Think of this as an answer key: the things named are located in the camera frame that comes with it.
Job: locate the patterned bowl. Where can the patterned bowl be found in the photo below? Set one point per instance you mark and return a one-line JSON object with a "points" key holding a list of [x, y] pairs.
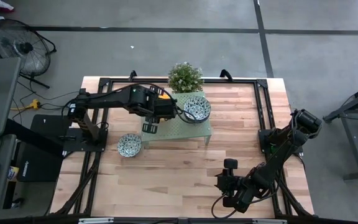
{"points": [[129, 145]]}

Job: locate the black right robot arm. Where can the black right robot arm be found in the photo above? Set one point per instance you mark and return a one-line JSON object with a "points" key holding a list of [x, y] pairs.
{"points": [[278, 155]]}

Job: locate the potted green plant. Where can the potted green plant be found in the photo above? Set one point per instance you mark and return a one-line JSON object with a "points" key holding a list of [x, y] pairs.
{"points": [[185, 77]]}

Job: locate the black metal side table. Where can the black metal side table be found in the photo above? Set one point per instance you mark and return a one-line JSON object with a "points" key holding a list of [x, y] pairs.
{"points": [[353, 140]]}

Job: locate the black aluminium table frame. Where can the black aluminium table frame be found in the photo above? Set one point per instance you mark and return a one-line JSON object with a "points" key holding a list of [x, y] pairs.
{"points": [[228, 81]]}

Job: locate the black case with white logo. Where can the black case with white logo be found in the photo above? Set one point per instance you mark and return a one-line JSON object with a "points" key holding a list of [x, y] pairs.
{"points": [[36, 168]]}

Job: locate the green perforated metal shelf rack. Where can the green perforated metal shelf rack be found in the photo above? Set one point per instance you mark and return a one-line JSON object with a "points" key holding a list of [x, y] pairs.
{"points": [[179, 129]]}

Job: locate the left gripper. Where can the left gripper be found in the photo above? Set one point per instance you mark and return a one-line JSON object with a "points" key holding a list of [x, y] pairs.
{"points": [[165, 110]]}

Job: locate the black floor fan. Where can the black floor fan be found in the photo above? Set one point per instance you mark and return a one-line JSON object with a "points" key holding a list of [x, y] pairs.
{"points": [[20, 46]]}

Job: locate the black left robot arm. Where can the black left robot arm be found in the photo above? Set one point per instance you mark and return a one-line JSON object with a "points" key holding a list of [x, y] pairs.
{"points": [[110, 99]]}

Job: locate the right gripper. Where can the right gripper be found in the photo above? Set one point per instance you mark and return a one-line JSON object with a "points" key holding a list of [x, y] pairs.
{"points": [[232, 185]]}

